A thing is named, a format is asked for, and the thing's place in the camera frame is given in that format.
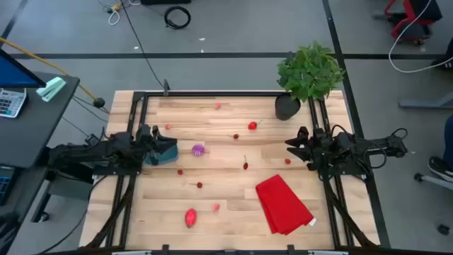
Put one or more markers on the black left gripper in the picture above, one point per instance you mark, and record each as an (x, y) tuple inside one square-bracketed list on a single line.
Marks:
[(147, 152)]

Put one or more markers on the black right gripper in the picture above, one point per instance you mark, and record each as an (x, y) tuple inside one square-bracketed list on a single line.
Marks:
[(313, 156)]

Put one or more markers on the teal plastic tupperware container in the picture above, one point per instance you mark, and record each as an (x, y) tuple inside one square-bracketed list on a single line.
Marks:
[(169, 158)]

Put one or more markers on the small red toy berry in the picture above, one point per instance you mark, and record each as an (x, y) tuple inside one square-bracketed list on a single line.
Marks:
[(287, 161)]

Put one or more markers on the red toy cherry with stem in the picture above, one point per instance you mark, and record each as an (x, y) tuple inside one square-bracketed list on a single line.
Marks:
[(199, 185), (179, 172), (245, 165), (236, 136)]

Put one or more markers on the purple spiky toy fruit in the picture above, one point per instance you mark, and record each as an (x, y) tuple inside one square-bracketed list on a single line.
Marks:
[(198, 149)]

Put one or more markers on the large red oval toy fruit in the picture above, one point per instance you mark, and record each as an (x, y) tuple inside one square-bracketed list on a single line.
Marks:
[(190, 217)]

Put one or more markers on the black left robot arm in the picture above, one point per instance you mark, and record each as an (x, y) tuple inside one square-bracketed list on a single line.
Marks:
[(88, 154)]

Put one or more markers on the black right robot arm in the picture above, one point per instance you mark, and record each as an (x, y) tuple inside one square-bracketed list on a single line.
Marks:
[(364, 150)]

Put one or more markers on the red folded cloth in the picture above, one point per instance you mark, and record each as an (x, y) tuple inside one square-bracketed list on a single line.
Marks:
[(283, 205)]

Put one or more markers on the green plant in black pot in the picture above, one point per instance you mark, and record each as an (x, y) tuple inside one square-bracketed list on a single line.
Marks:
[(309, 71)]

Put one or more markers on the office chair base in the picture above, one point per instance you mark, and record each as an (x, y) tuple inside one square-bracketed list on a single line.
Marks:
[(418, 176)]

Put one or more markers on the mint green stapler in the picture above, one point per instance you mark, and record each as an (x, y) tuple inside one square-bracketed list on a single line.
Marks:
[(51, 89)]

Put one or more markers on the dark grey desk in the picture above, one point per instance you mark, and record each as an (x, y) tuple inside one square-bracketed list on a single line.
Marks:
[(35, 134)]

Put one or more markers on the grey table foot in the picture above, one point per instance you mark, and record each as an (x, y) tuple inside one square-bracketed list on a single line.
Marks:
[(424, 103)]

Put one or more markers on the person's shoe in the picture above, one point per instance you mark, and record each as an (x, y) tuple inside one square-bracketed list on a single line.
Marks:
[(440, 169), (446, 60)]

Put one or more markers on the person's leg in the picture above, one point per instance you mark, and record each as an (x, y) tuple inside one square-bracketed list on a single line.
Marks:
[(448, 141)]

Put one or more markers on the grey desk calculator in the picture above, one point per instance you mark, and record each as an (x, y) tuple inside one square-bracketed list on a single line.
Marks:
[(10, 102)]

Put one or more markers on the red and black cart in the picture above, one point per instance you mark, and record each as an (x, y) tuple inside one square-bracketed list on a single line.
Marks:
[(405, 22)]

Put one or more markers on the black keyboard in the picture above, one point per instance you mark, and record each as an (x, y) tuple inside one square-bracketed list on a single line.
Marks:
[(5, 186)]

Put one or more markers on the computer monitor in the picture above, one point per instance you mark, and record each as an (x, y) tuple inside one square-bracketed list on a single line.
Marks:
[(16, 72)]

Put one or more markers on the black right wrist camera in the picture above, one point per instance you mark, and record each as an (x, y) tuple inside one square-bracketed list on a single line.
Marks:
[(318, 134)]

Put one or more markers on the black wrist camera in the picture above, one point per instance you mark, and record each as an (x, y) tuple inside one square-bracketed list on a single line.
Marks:
[(318, 134), (143, 131)]

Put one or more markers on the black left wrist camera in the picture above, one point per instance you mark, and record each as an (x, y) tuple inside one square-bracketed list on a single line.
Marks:
[(143, 131)]

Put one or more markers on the black metal table frame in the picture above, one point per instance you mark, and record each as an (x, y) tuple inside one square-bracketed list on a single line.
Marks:
[(247, 94)]

